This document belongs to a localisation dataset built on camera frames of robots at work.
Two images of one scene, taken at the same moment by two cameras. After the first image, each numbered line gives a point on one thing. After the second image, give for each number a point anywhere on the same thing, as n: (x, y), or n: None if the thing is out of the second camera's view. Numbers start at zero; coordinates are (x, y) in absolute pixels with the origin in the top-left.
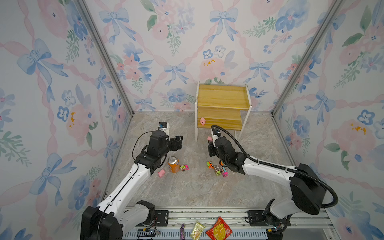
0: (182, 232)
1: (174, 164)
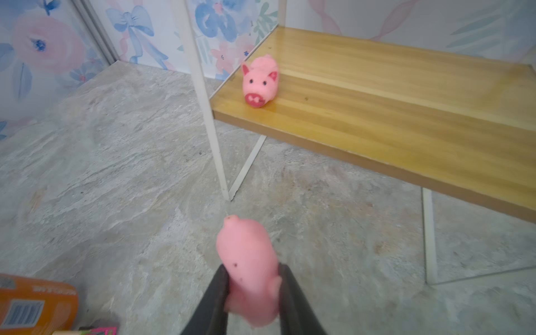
0: None
1: (36, 306)
